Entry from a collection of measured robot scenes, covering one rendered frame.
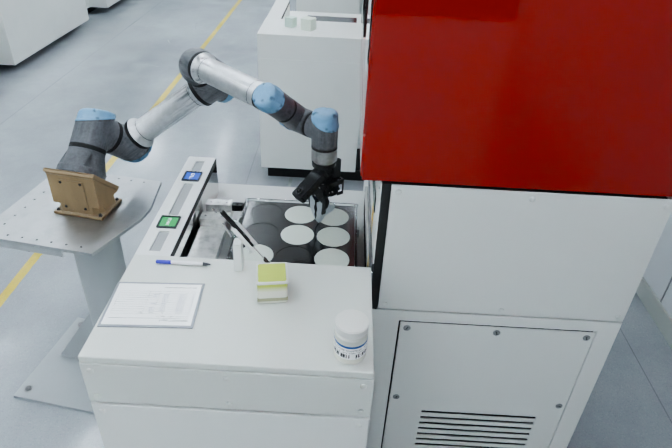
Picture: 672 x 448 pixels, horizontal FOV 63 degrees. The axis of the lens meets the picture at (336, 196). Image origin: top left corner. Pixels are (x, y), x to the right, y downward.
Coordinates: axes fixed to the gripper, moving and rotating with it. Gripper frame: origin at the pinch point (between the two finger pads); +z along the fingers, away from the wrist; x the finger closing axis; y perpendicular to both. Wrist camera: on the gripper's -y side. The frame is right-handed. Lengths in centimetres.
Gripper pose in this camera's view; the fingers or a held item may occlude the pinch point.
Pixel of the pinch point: (316, 219)
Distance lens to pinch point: 169.1
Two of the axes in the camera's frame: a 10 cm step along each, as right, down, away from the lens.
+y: 7.8, -3.1, 5.5
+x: -6.3, -4.4, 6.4
